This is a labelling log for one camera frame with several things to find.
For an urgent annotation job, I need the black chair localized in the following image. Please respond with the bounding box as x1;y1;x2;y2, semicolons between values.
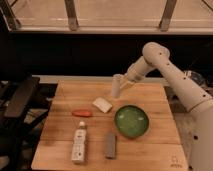
0;77;51;171

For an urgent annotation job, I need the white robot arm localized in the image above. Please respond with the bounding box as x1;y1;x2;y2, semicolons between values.
121;42;213;171

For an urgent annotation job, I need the grey rectangular block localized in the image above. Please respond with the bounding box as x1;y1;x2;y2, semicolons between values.
105;133;116;159

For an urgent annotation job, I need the white bottle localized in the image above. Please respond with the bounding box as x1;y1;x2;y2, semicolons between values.
71;121;87;164

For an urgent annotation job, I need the green ceramic bowl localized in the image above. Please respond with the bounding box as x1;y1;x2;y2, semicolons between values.
114;105;149;139

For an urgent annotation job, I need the wooden cutting board table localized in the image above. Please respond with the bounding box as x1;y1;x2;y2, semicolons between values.
32;81;187;171

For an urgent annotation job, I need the orange carrot toy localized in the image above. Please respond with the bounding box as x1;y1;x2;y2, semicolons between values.
72;110;92;117

